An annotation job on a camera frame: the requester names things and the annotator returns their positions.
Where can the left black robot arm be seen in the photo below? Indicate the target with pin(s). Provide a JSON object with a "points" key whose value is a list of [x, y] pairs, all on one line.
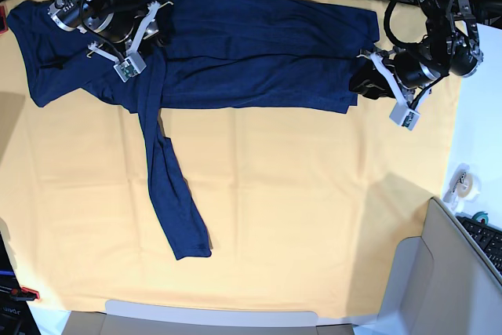
{"points": [[451, 46]]}

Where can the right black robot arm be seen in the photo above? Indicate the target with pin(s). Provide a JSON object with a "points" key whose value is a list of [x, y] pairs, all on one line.
{"points": [[70, 15]]}

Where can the green tape roll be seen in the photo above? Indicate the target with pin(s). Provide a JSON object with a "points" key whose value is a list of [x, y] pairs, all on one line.
{"points": [[481, 218]]}

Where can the cardboard box right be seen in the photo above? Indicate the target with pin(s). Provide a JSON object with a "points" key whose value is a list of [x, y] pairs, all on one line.
{"points": [[441, 282]]}

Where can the yellow table cloth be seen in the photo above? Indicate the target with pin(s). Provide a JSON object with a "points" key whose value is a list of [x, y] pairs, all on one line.
{"points": [[304, 208]]}

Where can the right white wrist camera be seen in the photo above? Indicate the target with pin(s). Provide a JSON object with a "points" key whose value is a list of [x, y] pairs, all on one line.
{"points": [[130, 67]]}

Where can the navy blue long-sleeve shirt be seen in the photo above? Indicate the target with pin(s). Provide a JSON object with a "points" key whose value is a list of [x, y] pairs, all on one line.
{"points": [[219, 53]]}

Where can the red clamp bottom left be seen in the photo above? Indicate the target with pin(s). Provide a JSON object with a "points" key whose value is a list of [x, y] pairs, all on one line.
{"points": [[24, 294]]}

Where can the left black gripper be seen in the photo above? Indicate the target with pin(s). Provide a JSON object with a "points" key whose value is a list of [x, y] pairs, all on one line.
{"points": [[414, 80]]}

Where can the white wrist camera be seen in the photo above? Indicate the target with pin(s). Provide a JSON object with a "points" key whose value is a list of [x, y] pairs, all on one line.
{"points": [[404, 116], [130, 67]]}

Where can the black keyboard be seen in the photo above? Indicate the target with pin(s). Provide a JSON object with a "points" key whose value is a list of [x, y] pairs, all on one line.
{"points": [[488, 243]]}

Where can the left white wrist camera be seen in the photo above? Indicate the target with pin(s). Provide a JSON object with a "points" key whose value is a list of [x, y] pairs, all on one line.
{"points": [[404, 116]]}

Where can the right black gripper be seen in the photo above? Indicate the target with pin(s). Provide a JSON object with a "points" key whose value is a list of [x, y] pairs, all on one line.
{"points": [[118, 24]]}

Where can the red clamp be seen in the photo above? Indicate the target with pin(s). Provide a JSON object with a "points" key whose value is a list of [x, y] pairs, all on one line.
{"points": [[24, 294], [3, 23]]}

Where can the red clamp top left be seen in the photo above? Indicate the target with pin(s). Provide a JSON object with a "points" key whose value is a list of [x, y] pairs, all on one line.
{"points": [[3, 23]]}

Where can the clear tape dispenser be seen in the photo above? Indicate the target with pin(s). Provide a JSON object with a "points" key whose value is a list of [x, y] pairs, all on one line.
{"points": [[463, 186]]}

